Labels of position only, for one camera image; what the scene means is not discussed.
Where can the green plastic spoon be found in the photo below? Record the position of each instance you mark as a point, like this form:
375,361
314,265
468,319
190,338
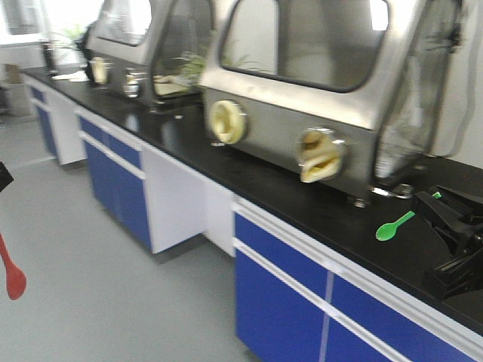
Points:
388,231

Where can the steel glove box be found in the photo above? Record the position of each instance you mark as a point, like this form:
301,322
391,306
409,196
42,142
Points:
143,50
342,93

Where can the far steel glove box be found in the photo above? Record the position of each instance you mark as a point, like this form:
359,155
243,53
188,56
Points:
143,50

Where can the blue white lab bench cabinet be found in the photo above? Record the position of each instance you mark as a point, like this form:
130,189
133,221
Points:
312,282

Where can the near steel glove box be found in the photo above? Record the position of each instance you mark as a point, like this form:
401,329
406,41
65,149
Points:
342,93

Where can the red plastic spoon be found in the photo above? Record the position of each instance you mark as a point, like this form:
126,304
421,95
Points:
15,278

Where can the green potted plant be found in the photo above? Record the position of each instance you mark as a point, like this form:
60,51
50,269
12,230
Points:
196,64

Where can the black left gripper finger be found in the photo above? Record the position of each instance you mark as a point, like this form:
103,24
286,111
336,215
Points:
5,177

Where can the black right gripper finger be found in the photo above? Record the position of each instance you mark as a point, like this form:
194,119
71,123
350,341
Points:
460,275
452,214

